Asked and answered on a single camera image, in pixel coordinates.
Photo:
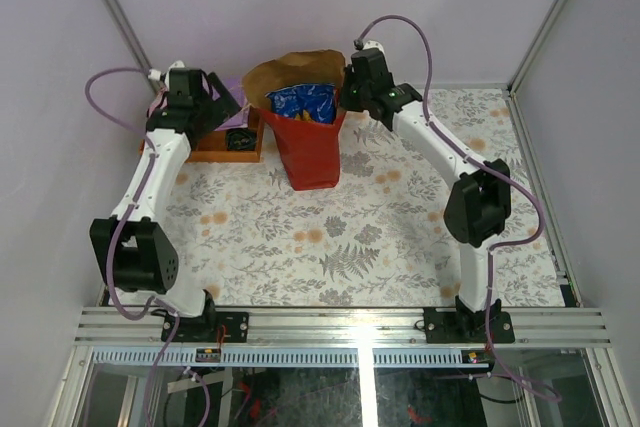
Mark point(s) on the orange wooden tray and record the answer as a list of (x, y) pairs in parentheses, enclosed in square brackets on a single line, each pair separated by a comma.
[(215, 134)]

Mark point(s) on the dark floral cloth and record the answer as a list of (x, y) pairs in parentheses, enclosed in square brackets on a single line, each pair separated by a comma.
[(240, 140)]

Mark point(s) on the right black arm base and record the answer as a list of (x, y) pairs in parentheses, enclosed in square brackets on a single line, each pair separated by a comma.
[(461, 325)]

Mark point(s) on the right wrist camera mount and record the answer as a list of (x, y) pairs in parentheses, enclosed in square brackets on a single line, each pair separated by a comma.
[(365, 44)]

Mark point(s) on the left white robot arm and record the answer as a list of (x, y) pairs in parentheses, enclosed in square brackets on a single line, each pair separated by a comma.
[(131, 247)]

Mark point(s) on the aluminium front rail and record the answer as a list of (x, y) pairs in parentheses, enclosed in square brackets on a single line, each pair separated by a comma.
[(529, 327)]

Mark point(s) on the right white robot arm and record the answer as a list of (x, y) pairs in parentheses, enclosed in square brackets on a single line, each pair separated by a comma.
[(479, 203)]

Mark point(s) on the purple plastic package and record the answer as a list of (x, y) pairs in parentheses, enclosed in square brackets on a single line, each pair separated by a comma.
[(241, 119)]

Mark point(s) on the floral table mat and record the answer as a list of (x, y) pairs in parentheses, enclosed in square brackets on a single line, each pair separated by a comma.
[(377, 238)]

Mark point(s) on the blue white cable duct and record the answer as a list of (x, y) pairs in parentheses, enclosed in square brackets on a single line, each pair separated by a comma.
[(288, 357)]

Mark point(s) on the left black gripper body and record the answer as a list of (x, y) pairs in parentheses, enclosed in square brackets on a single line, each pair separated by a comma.
[(220, 103)]

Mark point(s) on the blue Doritos chip bag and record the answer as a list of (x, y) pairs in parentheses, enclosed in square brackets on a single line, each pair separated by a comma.
[(308, 102)]

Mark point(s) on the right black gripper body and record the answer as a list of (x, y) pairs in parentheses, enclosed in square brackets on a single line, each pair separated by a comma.
[(353, 96)]

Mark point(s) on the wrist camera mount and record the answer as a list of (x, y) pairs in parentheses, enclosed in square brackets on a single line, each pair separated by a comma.
[(365, 44), (163, 77)]

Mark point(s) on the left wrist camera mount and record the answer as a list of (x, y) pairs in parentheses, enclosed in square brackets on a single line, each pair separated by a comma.
[(163, 77)]

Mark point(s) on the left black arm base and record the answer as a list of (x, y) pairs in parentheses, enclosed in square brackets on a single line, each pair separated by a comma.
[(214, 326)]

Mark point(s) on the red paper bag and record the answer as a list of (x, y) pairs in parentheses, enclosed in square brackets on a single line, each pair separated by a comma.
[(308, 148)]

